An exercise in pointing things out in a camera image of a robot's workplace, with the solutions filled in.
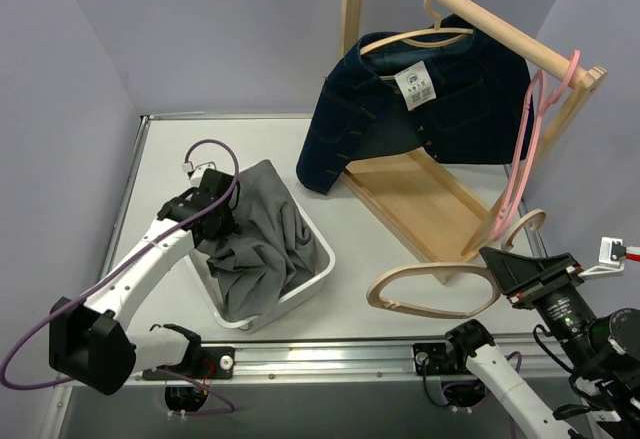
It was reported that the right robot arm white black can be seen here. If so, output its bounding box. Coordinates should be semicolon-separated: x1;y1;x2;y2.
443;238;639;438

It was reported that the dark blue denim skirt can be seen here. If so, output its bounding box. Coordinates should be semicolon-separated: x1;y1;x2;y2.
296;28;530;194

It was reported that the aluminium mounting rail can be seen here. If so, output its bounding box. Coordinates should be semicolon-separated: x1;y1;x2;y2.
53;341;531;388

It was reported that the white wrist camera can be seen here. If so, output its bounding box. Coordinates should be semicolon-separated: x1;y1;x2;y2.
580;237;627;279
182;160;217;181

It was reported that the grey pleated skirt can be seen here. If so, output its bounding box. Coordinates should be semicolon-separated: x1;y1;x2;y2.
198;160;316;321

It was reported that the wooden clothes rack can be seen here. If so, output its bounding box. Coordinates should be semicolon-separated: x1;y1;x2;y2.
340;0;609;286

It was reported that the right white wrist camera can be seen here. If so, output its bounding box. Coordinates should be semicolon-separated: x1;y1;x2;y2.
580;237;627;279

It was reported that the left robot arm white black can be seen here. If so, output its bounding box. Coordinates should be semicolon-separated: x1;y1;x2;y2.
48;169;240;395

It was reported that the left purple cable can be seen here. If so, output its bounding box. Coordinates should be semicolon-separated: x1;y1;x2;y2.
0;138;241;418

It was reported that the beige hanger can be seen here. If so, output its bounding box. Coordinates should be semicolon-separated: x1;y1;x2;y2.
367;209;547;320
359;0;474;56

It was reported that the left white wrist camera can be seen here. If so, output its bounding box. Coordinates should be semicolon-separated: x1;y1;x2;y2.
182;160;217;181

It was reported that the white plastic basket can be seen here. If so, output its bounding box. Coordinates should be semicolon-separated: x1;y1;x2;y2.
188;160;335;332

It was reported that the pink plastic hanger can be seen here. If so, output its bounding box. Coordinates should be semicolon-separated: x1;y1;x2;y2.
489;49;581;242

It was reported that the beige hanger rear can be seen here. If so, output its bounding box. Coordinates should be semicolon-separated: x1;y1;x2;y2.
359;0;474;56

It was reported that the beige hanger front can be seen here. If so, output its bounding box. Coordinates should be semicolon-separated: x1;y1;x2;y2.
367;209;547;320

